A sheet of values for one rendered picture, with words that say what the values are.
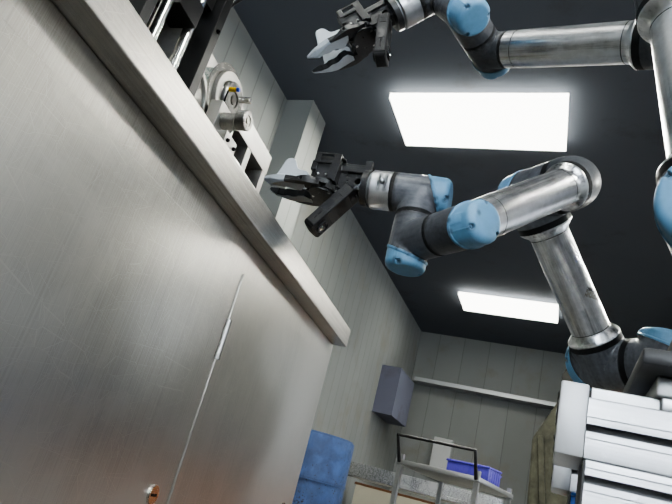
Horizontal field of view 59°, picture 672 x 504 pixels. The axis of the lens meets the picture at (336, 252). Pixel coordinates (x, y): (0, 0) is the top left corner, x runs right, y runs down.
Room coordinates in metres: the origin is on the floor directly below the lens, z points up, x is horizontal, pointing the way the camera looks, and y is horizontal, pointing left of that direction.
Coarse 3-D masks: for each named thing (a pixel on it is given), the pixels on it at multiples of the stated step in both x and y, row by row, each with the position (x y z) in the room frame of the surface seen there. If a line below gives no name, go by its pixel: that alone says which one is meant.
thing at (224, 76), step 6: (222, 72) 1.02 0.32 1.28; (228, 72) 1.03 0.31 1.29; (216, 78) 1.01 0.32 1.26; (222, 78) 1.01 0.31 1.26; (228, 78) 1.03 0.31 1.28; (234, 78) 1.05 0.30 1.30; (216, 84) 1.01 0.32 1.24; (222, 84) 1.02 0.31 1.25; (240, 84) 1.08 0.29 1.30; (216, 90) 1.01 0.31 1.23; (216, 96) 1.02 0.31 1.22
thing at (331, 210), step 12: (336, 192) 1.01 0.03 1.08; (348, 192) 1.01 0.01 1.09; (324, 204) 1.02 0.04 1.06; (336, 204) 1.01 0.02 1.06; (348, 204) 1.03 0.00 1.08; (312, 216) 1.02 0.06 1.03; (324, 216) 1.02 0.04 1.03; (336, 216) 1.04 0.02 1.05; (312, 228) 1.02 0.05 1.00; (324, 228) 1.04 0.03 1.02
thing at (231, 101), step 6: (228, 84) 1.03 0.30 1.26; (234, 84) 1.04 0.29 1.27; (222, 90) 1.03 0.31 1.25; (240, 90) 1.07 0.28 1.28; (222, 96) 1.03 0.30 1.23; (228, 96) 1.04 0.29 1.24; (234, 96) 1.06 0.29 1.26; (240, 96) 1.07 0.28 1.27; (228, 102) 1.04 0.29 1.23; (234, 102) 1.06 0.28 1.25; (228, 108) 1.05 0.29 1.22; (234, 108) 1.07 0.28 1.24; (240, 108) 1.09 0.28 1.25
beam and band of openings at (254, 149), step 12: (240, 132) 1.76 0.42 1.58; (252, 132) 1.83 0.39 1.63; (240, 144) 1.83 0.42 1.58; (252, 144) 1.85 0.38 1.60; (240, 156) 1.84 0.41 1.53; (252, 156) 1.90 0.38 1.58; (264, 156) 1.96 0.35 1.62; (252, 168) 1.99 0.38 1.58; (264, 168) 1.99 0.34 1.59; (252, 180) 1.99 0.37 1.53
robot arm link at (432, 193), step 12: (396, 180) 0.96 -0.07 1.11; (408, 180) 0.96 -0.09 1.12; (420, 180) 0.95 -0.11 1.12; (432, 180) 0.94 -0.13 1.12; (444, 180) 0.94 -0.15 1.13; (396, 192) 0.97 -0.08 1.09; (408, 192) 0.96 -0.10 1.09; (420, 192) 0.95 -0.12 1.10; (432, 192) 0.94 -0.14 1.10; (444, 192) 0.93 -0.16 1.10; (396, 204) 0.98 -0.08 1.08; (408, 204) 0.95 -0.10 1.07; (420, 204) 0.95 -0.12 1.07; (432, 204) 0.95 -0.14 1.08; (444, 204) 0.94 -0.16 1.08
